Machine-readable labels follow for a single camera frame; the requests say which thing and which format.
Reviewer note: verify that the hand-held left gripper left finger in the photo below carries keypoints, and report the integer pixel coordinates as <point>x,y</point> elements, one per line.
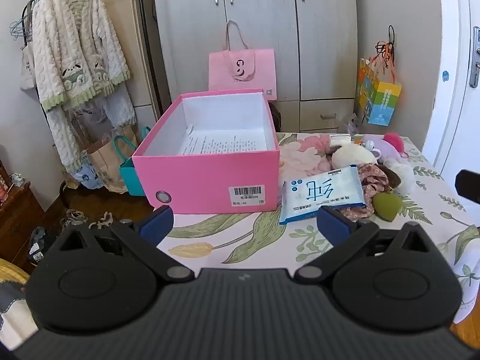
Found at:
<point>157,225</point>

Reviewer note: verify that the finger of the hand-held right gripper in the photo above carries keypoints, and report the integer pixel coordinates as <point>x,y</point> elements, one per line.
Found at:
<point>468,187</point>

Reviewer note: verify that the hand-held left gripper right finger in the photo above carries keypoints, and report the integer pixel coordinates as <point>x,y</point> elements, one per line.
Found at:
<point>335,227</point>

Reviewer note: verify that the blue white wet wipes packet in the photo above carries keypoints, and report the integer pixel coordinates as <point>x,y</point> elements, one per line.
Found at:
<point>322,195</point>

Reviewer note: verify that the green makeup sponge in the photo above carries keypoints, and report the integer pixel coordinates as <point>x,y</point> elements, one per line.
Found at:
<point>388,206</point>

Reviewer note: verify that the pink cardboard box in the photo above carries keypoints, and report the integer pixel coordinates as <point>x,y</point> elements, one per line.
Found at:
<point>195,180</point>

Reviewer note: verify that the white fluffy scrunchie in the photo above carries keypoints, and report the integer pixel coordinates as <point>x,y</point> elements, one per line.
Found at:
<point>408,180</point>

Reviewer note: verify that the floral fabric scrunchie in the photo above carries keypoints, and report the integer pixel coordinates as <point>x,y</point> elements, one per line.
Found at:
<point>375,180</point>

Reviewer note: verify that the pink fluffy pompom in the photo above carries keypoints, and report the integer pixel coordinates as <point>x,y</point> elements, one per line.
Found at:
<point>394,141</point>

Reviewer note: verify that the purple plush duck toy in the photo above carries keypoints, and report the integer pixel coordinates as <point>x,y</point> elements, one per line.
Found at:
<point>388,153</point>

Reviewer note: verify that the teal paper bag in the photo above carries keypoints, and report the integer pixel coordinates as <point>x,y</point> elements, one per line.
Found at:
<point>131,183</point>

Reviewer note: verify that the pair of beige sandals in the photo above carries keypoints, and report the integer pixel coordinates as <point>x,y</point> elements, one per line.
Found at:
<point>88,219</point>

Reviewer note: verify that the brown paper bag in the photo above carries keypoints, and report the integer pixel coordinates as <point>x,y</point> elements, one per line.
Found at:
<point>108,168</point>

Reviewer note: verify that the floral tablecloth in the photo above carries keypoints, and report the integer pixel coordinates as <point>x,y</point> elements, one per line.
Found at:
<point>240,232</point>

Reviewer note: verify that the small tissue pack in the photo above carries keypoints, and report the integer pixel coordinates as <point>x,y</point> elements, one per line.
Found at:
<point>339,140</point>

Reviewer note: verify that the white blue plastic bag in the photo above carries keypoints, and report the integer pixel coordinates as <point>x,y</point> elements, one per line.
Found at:
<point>86,174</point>

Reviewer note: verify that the small lilac charm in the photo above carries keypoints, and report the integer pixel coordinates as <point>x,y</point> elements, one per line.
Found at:
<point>353,123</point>

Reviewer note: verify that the printed paper sheet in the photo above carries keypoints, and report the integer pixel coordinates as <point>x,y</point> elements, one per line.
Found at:
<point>225,142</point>

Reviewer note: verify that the blue round door sticker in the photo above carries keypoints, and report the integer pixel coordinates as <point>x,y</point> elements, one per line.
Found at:
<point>445,76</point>

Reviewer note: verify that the colourful gift bag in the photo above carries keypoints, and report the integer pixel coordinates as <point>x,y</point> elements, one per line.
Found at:
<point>382,101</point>

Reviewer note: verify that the dark suitcase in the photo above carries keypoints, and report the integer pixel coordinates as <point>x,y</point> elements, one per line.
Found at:
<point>275,118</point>

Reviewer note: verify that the white fleece pajama pants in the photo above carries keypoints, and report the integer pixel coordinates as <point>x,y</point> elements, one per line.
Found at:
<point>63,135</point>

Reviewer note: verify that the dark wooden cabinet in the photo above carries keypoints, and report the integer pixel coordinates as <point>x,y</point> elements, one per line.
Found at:
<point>18,217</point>

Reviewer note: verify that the yellow bedding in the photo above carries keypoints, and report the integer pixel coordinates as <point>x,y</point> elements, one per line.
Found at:
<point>11,270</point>

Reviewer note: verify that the white door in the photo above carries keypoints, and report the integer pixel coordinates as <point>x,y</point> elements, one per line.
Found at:
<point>446,26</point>

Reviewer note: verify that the grey white cloth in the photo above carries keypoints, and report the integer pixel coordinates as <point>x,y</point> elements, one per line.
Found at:
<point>15,315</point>

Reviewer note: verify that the pink paper shopping bag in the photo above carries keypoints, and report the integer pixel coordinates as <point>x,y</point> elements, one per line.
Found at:
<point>243,71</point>

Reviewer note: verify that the white green fleece pajama jacket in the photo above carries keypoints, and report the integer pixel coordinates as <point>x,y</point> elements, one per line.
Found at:
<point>75,45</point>

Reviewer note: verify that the white printed cloth bag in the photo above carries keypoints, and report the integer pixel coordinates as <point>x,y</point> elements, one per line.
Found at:
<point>27,67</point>

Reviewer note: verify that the light wooden wardrobe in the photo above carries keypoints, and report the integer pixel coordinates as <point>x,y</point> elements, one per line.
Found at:
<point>262,15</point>

